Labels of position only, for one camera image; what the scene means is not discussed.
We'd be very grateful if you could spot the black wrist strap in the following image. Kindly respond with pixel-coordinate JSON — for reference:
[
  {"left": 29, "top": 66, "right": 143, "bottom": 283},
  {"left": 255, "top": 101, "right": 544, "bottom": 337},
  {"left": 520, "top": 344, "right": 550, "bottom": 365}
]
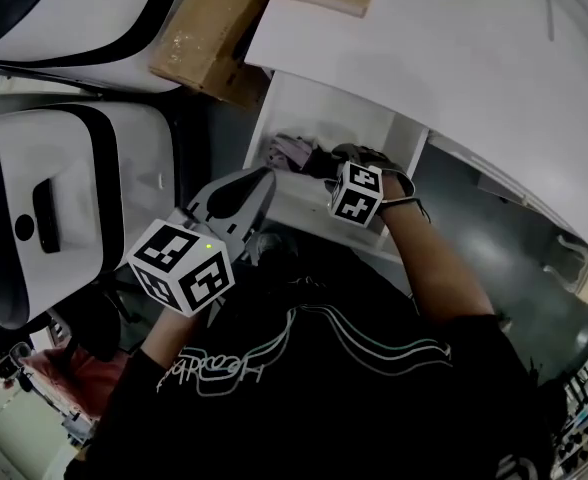
[{"left": 376, "top": 194, "right": 432, "bottom": 225}]

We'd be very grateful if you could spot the person's right forearm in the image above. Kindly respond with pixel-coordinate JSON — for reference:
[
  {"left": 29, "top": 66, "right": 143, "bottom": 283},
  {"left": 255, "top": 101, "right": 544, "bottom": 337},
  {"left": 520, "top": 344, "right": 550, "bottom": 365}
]
[{"left": 377, "top": 176, "right": 496, "bottom": 325}]

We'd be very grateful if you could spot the white desk with drawers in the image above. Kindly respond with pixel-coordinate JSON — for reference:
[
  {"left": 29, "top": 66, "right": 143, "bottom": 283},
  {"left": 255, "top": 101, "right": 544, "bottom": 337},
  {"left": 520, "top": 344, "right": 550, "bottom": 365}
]
[{"left": 243, "top": 0, "right": 588, "bottom": 265}]

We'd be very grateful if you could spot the grey pen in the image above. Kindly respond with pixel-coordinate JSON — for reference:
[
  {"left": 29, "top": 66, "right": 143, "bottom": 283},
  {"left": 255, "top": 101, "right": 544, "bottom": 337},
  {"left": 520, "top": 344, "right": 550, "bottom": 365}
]
[{"left": 542, "top": 0, "right": 556, "bottom": 43}]

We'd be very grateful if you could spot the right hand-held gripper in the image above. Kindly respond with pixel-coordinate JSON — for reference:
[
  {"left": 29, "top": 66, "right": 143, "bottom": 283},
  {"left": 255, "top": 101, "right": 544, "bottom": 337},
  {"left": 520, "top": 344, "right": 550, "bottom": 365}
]
[{"left": 299, "top": 142, "right": 415, "bottom": 229}]

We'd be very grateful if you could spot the person's black printed shirt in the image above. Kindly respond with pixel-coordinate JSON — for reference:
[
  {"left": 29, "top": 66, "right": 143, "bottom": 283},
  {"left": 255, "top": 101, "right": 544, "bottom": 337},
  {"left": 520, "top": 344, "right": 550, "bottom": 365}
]
[{"left": 63, "top": 237, "right": 568, "bottom": 480}]

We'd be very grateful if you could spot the person's grey shoe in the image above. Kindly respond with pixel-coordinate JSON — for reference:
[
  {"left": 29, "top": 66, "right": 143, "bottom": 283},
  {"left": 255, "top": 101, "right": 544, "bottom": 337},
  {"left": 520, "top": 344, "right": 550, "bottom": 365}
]
[{"left": 247, "top": 231, "right": 286, "bottom": 268}]

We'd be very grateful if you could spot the white drawer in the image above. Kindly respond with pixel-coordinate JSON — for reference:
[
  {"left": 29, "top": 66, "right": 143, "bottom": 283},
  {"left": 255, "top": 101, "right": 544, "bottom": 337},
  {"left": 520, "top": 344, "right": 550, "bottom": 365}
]
[{"left": 242, "top": 70, "right": 431, "bottom": 265}]

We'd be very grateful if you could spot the brown cardboard box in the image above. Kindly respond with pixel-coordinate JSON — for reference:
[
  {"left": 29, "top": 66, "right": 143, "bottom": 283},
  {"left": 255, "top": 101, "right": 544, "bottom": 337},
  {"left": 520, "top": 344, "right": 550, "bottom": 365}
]
[{"left": 148, "top": 0, "right": 281, "bottom": 113}]

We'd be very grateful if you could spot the grey cloth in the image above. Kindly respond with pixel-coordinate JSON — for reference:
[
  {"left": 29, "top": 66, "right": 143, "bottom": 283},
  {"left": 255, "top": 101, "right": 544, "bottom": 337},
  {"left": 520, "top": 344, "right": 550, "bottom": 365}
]
[{"left": 265, "top": 130, "right": 336, "bottom": 177}]

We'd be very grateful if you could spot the white and black robot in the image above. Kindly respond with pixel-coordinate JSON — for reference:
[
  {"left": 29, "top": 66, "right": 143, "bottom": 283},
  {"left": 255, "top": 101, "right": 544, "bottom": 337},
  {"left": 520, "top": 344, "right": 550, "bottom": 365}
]
[
  {"left": 0, "top": 0, "right": 196, "bottom": 95},
  {"left": 0, "top": 101, "right": 176, "bottom": 330}
]

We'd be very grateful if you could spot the person's left forearm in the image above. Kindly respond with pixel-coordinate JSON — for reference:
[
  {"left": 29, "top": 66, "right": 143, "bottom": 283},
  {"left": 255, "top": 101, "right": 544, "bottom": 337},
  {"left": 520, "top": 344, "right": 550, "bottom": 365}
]
[{"left": 140, "top": 307, "right": 211, "bottom": 370}]

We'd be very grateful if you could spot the red cloth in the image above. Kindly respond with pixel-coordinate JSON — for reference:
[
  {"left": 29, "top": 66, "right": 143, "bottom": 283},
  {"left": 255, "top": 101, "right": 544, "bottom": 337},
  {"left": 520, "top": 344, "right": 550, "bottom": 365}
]
[{"left": 22, "top": 346, "right": 133, "bottom": 420}]

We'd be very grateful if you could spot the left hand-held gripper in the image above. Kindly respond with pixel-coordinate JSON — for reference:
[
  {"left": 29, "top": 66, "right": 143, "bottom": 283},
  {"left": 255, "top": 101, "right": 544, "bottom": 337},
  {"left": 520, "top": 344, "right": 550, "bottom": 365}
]
[{"left": 126, "top": 166, "right": 278, "bottom": 318}]

